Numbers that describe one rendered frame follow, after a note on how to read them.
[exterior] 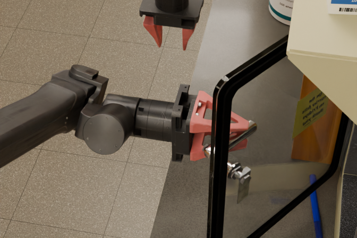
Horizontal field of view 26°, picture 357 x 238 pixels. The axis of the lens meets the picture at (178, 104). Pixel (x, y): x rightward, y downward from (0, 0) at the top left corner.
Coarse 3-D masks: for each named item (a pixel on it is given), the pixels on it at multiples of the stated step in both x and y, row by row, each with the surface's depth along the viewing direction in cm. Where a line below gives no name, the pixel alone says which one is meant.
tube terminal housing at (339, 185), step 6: (348, 144) 124; (342, 174) 128; (342, 180) 128; (336, 198) 133; (336, 204) 132; (336, 210) 130; (336, 216) 128; (336, 222) 127; (336, 228) 125; (336, 234) 124
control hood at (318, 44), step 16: (304, 0) 80; (320, 0) 80; (304, 16) 79; (320, 16) 79; (336, 16) 79; (352, 16) 79; (304, 32) 77; (320, 32) 77; (336, 32) 77; (352, 32) 77; (288, 48) 76; (304, 48) 75; (320, 48) 75; (336, 48) 75; (352, 48) 75; (304, 64) 76; (320, 64) 75; (336, 64) 75; (352, 64) 74; (320, 80) 77; (336, 80) 76; (352, 80) 76; (336, 96) 78; (352, 96) 77; (352, 112) 79
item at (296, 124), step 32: (288, 64) 98; (256, 96) 97; (288, 96) 103; (320, 96) 110; (256, 128) 101; (288, 128) 108; (320, 128) 116; (256, 160) 107; (288, 160) 115; (320, 160) 124; (256, 192) 113; (288, 192) 121; (224, 224) 111; (256, 224) 119
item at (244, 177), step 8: (240, 168) 104; (248, 168) 103; (232, 176) 104; (240, 176) 102; (248, 176) 103; (240, 184) 103; (248, 184) 105; (240, 192) 105; (248, 192) 107; (240, 200) 106
